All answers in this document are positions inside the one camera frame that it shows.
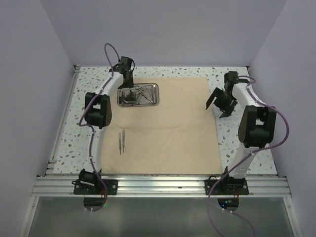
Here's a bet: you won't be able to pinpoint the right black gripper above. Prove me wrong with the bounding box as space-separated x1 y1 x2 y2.
206 87 237 119

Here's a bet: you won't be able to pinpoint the steel instrument tray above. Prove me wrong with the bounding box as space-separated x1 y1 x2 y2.
117 83 159 107

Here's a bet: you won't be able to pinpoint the beige cloth wrap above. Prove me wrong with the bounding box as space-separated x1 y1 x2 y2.
101 77 222 174

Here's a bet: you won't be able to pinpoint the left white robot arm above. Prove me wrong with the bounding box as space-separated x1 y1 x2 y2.
79 68 133 194

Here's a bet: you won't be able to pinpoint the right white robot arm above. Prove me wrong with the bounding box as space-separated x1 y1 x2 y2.
205 79 277 195

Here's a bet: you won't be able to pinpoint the steel surgical scissors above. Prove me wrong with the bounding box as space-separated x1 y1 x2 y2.
135 86 154 105

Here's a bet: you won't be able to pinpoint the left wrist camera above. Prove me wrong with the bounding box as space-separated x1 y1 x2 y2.
119 56 135 72

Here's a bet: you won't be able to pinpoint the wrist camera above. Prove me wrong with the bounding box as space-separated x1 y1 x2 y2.
119 56 135 72
224 71 239 85

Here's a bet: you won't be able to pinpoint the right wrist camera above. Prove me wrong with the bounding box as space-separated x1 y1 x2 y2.
224 71 239 85

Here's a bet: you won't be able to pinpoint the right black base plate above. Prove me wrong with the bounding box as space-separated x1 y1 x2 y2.
211 178 249 196

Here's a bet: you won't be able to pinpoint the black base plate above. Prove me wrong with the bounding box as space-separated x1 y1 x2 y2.
72 179 119 195
211 178 249 196

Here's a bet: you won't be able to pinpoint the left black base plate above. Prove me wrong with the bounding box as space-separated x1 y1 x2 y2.
72 179 119 195

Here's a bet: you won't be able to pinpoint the aluminium rail frame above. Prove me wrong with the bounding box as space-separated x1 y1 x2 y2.
31 175 291 198

